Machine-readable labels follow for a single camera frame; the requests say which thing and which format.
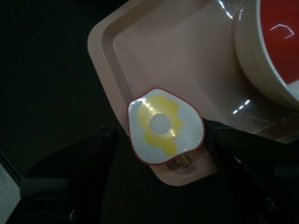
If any red toy apple half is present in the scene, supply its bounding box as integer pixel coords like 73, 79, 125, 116
126, 87, 205, 171

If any pink plastic tray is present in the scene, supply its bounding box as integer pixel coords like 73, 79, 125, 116
86, 0, 299, 187

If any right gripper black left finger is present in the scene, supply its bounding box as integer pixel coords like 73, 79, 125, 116
3, 126, 120, 224

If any white plastic bowl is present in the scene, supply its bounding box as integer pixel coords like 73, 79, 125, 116
233, 0, 299, 110

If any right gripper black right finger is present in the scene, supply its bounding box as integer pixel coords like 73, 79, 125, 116
201, 118, 299, 224

